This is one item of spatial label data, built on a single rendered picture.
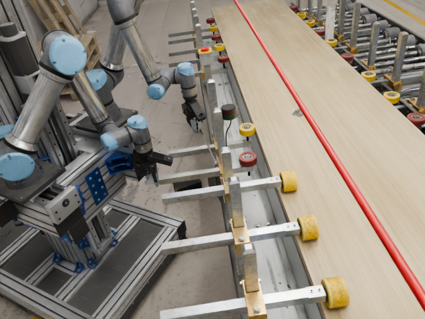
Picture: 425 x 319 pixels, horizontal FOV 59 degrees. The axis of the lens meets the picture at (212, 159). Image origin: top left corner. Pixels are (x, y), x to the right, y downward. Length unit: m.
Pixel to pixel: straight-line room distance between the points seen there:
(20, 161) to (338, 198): 1.14
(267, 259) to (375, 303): 0.56
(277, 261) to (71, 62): 1.09
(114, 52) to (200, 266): 1.36
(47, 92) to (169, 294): 1.43
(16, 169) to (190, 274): 1.33
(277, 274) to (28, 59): 1.31
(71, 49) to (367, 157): 1.22
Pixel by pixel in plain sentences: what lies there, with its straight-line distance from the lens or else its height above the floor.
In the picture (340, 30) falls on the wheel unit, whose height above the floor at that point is 0.90.
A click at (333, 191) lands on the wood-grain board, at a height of 0.90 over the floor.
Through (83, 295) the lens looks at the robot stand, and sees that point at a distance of 2.25.
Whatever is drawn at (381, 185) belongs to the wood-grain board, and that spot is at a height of 0.90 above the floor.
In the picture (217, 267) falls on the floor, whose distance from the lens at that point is 2.41.
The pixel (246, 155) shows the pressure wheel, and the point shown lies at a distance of 1.68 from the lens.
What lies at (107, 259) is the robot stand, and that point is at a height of 0.21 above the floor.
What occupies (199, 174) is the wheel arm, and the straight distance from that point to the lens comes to 1.69.
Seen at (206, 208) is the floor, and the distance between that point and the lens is 2.77.
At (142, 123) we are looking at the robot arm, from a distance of 1.53.
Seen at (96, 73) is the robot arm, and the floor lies 1.27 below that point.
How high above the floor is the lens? 1.90
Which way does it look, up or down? 36 degrees down
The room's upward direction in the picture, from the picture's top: 8 degrees counter-clockwise
